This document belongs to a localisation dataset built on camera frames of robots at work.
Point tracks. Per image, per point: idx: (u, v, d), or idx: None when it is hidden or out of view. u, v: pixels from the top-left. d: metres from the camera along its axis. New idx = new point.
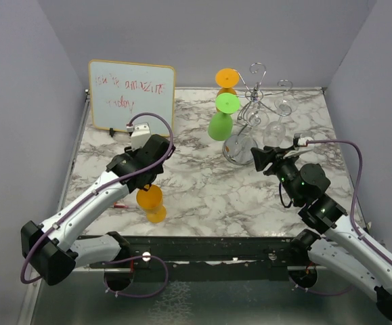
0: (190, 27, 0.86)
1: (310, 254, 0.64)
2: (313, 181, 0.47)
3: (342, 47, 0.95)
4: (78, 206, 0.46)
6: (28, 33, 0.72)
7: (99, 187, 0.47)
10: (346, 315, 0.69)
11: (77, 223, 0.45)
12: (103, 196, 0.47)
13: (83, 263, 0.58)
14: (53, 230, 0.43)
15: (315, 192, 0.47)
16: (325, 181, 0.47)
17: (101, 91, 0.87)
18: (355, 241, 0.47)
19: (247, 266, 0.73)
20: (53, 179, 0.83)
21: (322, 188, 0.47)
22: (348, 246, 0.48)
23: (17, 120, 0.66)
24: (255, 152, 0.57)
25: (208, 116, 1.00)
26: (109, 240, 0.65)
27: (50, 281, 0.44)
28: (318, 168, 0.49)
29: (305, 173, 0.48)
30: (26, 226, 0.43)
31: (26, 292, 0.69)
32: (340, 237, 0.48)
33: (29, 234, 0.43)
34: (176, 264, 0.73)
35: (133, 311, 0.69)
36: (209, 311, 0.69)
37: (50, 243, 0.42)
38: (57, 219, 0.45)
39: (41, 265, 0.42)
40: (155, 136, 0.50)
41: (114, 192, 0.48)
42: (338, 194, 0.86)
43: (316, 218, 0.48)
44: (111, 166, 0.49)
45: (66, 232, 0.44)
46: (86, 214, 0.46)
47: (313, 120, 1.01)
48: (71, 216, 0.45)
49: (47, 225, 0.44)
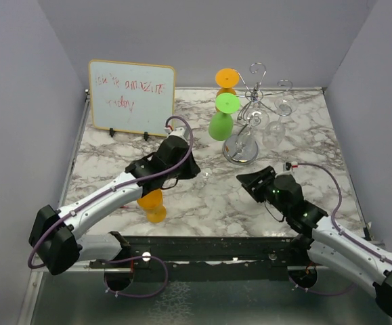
0: (189, 28, 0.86)
1: (310, 254, 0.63)
2: (284, 185, 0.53)
3: (342, 47, 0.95)
4: (97, 199, 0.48)
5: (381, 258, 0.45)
6: (28, 33, 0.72)
7: (118, 185, 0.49)
10: (346, 315, 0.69)
11: (93, 214, 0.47)
12: (120, 193, 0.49)
13: (83, 257, 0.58)
14: (70, 216, 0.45)
15: (290, 198, 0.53)
16: (296, 186, 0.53)
17: (101, 91, 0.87)
18: (336, 236, 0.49)
19: (246, 266, 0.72)
20: (52, 179, 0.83)
21: (293, 191, 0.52)
22: (333, 244, 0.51)
23: (17, 120, 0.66)
24: (247, 177, 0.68)
25: (208, 116, 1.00)
26: (111, 238, 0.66)
27: (54, 267, 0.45)
28: (289, 177, 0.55)
29: (278, 182, 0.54)
30: (42, 209, 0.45)
31: (26, 293, 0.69)
32: (323, 237, 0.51)
33: (45, 218, 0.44)
34: (176, 264, 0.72)
35: (133, 311, 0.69)
36: (209, 311, 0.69)
37: (66, 229, 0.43)
38: (76, 206, 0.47)
39: (53, 249, 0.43)
40: (168, 141, 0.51)
41: (131, 192, 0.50)
42: (338, 194, 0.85)
43: (301, 223, 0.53)
44: (128, 168, 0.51)
45: (80, 221, 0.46)
46: (103, 208, 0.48)
47: (313, 120, 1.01)
48: (88, 206, 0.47)
49: (63, 210, 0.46)
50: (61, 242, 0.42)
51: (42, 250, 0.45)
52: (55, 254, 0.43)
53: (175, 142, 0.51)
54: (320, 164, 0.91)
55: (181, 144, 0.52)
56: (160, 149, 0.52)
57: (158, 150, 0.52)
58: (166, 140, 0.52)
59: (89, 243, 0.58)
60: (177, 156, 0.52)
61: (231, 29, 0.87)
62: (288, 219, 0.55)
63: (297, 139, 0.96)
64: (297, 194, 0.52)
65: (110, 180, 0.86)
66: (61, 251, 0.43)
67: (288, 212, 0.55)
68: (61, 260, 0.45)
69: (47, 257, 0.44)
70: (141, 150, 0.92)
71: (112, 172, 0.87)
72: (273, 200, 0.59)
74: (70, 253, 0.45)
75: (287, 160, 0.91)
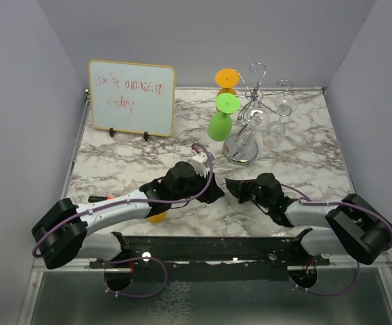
0: (189, 27, 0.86)
1: (305, 244, 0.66)
2: (264, 182, 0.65)
3: (342, 48, 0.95)
4: (111, 205, 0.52)
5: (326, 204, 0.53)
6: (28, 34, 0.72)
7: (133, 199, 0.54)
10: (346, 315, 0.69)
11: (106, 217, 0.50)
12: (133, 207, 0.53)
13: (84, 255, 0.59)
14: (87, 213, 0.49)
15: (269, 191, 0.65)
16: (274, 182, 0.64)
17: (101, 91, 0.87)
18: (299, 208, 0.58)
19: (247, 266, 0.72)
20: (52, 178, 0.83)
21: (272, 186, 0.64)
22: (302, 217, 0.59)
23: (16, 120, 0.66)
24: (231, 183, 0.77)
25: (208, 116, 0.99)
26: (112, 239, 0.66)
27: (53, 261, 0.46)
28: (270, 174, 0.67)
29: (260, 179, 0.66)
30: (61, 201, 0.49)
31: (26, 292, 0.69)
32: (294, 215, 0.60)
33: (62, 209, 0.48)
34: (176, 263, 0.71)
35: (133, 311, 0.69)
36: (209, 311, 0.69)
37: (80, 223, 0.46)
38: (93, 206, 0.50)
39: (60, 240, 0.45)
40: (174, 170, 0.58)
41: (141, 208, 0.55)
42: (338, 194, 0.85)
43: (281, 216, 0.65)
44: (142, 187, 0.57)
45: (95, 220, 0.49)
46: (115, 215, 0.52)
47: (313, 120, 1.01)
48: (103, 208, 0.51)
49: (81, 207, 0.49)
50: (72, 235, 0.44)
51: (49, 241, 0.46)
52: (61, 246, 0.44)
53: (179, 171, 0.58)
54: (320, 164, 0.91)
55: (186, 172, 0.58)
56: (166, 177, 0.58)
57: (164, 177, 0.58)
58: (174, 169, 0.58)
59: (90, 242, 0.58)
60: (181, 183, 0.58)
61: (231, 28, 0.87)
62: (270, 211, 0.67)
63: (297, 139, 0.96)
64: (275, 189, 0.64)
65: (110, 180, 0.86)
66: (68, 245, 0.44)
67: (269, 205, 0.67)
68: (62, 255, 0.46)
69: (51, 248, 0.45)
70: (141, 150, 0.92)
71: (112, 172, 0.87)
72: (258, 200, 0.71)
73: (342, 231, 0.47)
74: (72, 250, 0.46)
75: (287, 160, 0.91)
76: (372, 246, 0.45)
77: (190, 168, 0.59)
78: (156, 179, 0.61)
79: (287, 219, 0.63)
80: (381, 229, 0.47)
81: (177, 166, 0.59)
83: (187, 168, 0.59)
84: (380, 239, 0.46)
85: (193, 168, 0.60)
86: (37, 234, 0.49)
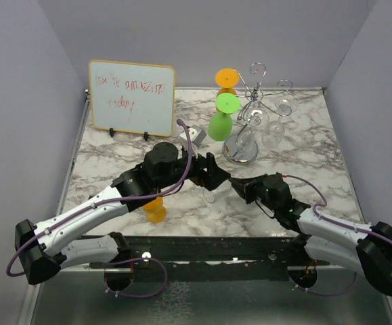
0: (189, 27, 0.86)
1: (307, 249, 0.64)
2: (272, 184, 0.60)
3: (342, 47, 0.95)
4: (72, 217, 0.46)
5: (355, 229, 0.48)
6: (28, 34, 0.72)
7: (98, 202, 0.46)
10: (346, 315, 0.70)
11: (68, 233, 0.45)
12: (101, 211, 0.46)
13: (76, 263, 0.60)
14: (44, 234, 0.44)
15: (277, 195, 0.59)
16: (283, 185, 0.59)
17: (101, 91, 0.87)
18: (317, 222, 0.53)
19: (247, 266, 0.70)
20: (52, 179, 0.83)
21: (280, 189, 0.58)
22: (315, 231, 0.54)
23: (17, 121, 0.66)
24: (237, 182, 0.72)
25: (208, 116, 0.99)
26: (108, 242, 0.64)
27: (31, 281, 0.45)
28: (279, 177, 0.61)
29: (267, 181, 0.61)
30: (21, 224, 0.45)
31: (26, 292, 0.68)
32: (307, 226, 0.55)
33: (22, 233, 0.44)
34: (176, 263, 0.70)
35: (133, 311, 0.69)
36: (209, 311, 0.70)
37: (38, 247, 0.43)
38: (51, 225, 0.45)
39: (25, 265, 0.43)
40: (151, 154, 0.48)
41: (112, 210, 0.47)
42: (338, 194, 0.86)
43: (289, 219, 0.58)
44: (116, 182, 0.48)
45: (55, 240, 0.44)
46: (80, 227, 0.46)
47: (313, 120, 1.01)
48: (64, 223, 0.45)
49: (40, 227, 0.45)
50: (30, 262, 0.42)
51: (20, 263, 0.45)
52: (27, 271, 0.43)
53: (158, 155, 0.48)
54: (319, 164, 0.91)
55: (167, 156, 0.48)
56: (145, 162, 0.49)
57: (143, 161, 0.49)
58: (151, 152, 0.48)
59: (78, 251, 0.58)
60: (162, 169, 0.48)
61: (231, 28, 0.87)
62: (278, 216, 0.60)
63: (297, 139, 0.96)
64: (284, 191, 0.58)
65: (109, 180, 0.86)
66: (31, 270, 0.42)
67: (275, 208, 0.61)
68: (36, 275, 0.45)
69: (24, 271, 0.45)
70: (141, 150, 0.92)
71: (112, 173, 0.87)
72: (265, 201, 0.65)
73: (371, 265, 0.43)
74: (42, 271, 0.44)
75: (287, 160, 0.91)
76: None
77: (171, 152, 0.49)
78: (137, 165, 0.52)
79: (297, 224, 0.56)
80: None
81: (156, 148, 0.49)
83: (168, 152, 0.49)
84: None
85: (175, 150, 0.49)
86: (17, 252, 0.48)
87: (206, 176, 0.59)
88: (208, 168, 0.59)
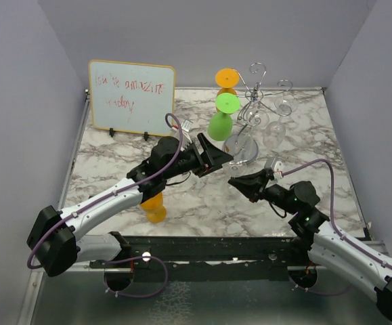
0: (189, 27, 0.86)
1: (310, 254, 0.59)
2: (304, 197, 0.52)
3: (342, 48, 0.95)
4: (96, 203, 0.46)
5: (382, 263, 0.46)
6: (28, 33, 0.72)
7: (118, 189, 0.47)
10: (346, 315, 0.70)
11: (94, 217, 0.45)
12: (122, 198, 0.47)
13: (82, 258, 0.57)
14: (72, 217, 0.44)
15: (306, 208, 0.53)
16: (315, 199, 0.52)
17: (101, 91, 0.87)
18: (339, 242, 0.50)
19: (246, 266, 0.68)
20: (52, 178, 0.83)
21: (311, 204, 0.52)
22: (333, 248, 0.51)
23: (17, 121, 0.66)
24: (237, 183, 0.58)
25: (208, 116, 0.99)
26: (111, 239, 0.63)
27: (51, 270, 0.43)
28: (311, 185, 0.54)
29: (298, 191, 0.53)
30: (45, 209, 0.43)
31: (26, 292, 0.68)
32: (325, 241, 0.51)
33: (47, 218, 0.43)
34: (176, 263, 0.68)
35: (133, 311, 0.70)
36: (208, 311, 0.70)
37: (67, 229, 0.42)
38: (78, 208, 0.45)
39: (51, 248, 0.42)
40: (156, 147, 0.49)
41: (132, 198, 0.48)
42: (338, 194, 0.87)
43: (303, 227, 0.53)
44: (129, 174, 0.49)
45: (82, 223, 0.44)
46: (103, 212, 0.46)
47: (313, 121, 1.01)
48: (89, 208, 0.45)
49: (66, 212, 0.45)
50: (61, 242, 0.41)
51: (40, 251, 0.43)
52: (54, 256, 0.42)
53: (164, 148, 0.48)
54: (320, 164, 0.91)
55: (172, 148, 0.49)
56: (151, 156, 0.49)
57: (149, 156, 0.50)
58: (156, 147, 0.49)
59: (88, 244, 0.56)
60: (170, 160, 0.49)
61: (231, 28, 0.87)
62: (292, 222, 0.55)
63: (297, 139, 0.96)
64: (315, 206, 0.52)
65: (109, 180, 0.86)
66: (59, 253, 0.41)
67: (294, 217, 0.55)
68: (59, 262, 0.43)
69: (45, 258, 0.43)
70: (141, 150, 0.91)
71: (112, 172, 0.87)
72: (277, 201, 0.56)
73: None
74: (68, 255, 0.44)
75: (287, 160, 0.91)
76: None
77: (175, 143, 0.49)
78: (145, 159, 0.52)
79: (310, 231, 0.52)
80: None
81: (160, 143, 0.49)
83: (172, 144, 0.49)
84: None
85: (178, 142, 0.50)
86: (30, 244, 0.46)
87: (206, 154, 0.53)
88: (202, 148, 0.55)
